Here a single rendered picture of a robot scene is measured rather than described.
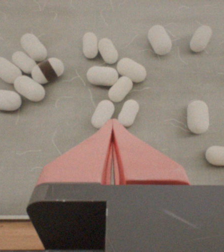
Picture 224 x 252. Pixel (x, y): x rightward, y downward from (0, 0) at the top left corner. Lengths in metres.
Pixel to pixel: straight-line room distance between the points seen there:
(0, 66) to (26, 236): 0.17
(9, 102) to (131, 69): 0.14
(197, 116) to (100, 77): 0.11
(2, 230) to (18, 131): 0.10
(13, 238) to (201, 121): 0.21
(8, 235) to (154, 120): 0.18
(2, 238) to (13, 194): 0.04
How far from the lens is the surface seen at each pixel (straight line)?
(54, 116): 0.22
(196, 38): 0.26
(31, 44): 0.25
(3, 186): 0.23
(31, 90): 0.21
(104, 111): 0.19
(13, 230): 0.22
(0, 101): 0.22
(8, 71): 0.24
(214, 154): 0.21
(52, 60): 0.22
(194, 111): 0.21
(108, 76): 0.21
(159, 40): 0.24
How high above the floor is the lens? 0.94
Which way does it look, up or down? 76 degrees down
